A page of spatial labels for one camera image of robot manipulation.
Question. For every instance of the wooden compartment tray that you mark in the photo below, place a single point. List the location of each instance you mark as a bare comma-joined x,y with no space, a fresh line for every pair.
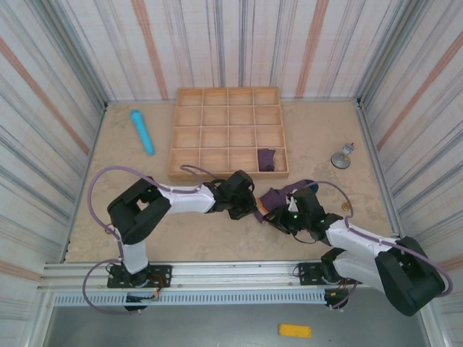
213,137

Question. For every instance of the aluminium frame bar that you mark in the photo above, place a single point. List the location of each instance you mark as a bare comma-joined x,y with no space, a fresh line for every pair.
376,162
93,144

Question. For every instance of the light blue cylinder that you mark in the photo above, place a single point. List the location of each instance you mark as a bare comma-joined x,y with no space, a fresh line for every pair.
143,132

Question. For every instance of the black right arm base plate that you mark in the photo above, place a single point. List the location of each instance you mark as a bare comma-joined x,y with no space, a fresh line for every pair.
305,274

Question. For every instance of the purple knitted sock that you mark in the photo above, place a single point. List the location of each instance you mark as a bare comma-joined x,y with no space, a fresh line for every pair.
266,160
273,199

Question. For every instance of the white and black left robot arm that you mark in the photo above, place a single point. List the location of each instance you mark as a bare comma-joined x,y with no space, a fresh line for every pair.
188,200

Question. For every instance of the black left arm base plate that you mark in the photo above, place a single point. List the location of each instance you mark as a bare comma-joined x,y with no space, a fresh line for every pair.
162,276

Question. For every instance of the aluminium mounting rail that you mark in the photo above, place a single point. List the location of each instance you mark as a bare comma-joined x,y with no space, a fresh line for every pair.
235,274

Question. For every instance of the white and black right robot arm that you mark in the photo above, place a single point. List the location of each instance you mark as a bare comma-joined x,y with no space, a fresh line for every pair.
354,238

